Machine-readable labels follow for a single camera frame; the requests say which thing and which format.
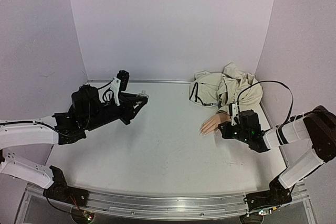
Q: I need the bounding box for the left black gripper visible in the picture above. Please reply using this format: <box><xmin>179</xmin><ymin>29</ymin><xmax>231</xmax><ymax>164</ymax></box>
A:
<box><xmin>85</xmin><ymin>93</ymin><xmax>148</xmax><ymax>133</ymax></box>

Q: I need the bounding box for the clear nail polish bottle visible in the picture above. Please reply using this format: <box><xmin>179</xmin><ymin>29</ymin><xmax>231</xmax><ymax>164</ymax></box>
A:
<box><xmin>137</xmin><ymin>90</ymin><xmax>149</xmax><ymax>99</ymax></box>

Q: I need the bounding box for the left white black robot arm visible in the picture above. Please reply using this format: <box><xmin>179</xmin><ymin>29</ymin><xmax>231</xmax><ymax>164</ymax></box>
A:
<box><xmin>1</xmin><ymin>84</ymin><xmax>149</xmax><ymax>201</ymax></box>

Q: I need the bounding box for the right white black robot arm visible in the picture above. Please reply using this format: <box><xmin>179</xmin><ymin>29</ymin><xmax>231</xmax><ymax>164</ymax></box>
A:
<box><xmin>218</xmin><ymin>105</ymin><xmax>335</xmax><ymax>212</ymax></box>

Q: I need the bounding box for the mannequin hand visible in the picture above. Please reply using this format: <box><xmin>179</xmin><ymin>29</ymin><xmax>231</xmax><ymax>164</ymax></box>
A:
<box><xmin>200</xmin><ymin>113</ymin><xmax>231</xmax><ymax>135</ymax></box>

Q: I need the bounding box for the beige jacket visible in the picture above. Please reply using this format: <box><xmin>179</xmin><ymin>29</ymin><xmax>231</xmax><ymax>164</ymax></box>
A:
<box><xmin>188</xmin><ymin>62</ymin><xmax>263</xmax><ymax>113</ymax></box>

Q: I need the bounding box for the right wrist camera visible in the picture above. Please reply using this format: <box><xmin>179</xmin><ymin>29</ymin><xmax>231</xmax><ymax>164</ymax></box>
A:
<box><xmin>229</xmin><ymin>103</ymin><xmax>239</xmax><ymax>126</ymax></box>

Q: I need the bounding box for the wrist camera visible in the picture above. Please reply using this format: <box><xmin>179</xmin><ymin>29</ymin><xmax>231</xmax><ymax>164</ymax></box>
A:
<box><xmin>110</xmin><ymin>70</ymin><xmax>130</xmax><ymax>106</ymax></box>
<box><xmin>229</xmin><ymin>103</ymin><xmax>239</xmax><ymax>126</ymax></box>

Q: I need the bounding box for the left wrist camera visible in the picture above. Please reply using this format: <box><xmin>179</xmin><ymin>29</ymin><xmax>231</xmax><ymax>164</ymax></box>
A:
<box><xmin>110</xmin><ymin>70</ymin><xmax>130</xmax><ymax>106</ymax></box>

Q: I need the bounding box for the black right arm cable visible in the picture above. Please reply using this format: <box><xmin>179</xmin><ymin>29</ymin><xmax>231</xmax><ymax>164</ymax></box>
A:
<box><xmin>236</xmin><ymin>80</ymin><xmax>294</xmax><ymax>122</ymax></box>

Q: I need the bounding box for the aluminium front rail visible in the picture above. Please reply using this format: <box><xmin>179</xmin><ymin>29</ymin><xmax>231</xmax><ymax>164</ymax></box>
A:
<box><xmin>41</xmin><ymin>186</ymin><xmax>308</xmax><ymax>219</ymax></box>

